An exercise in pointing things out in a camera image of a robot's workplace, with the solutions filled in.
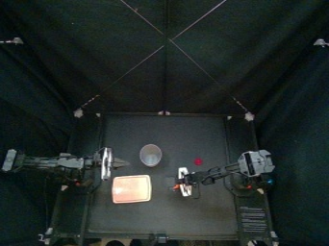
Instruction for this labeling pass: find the pink square plate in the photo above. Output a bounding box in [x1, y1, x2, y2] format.
[111, 174, 153, 205]

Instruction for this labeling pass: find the grey plastic cup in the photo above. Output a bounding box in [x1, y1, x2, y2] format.
[139, 143, 163, 168]

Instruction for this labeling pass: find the white printed label sticker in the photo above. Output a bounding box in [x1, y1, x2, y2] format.
[238, 206, 270, 234]

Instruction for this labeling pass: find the black cloth backdrop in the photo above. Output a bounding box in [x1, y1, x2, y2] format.
[0, 0, 329, 246]

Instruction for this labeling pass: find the silver frame corner bracket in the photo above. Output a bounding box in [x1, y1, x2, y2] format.
[0, 37, 25, 46]
[313, 37, 329, 49]

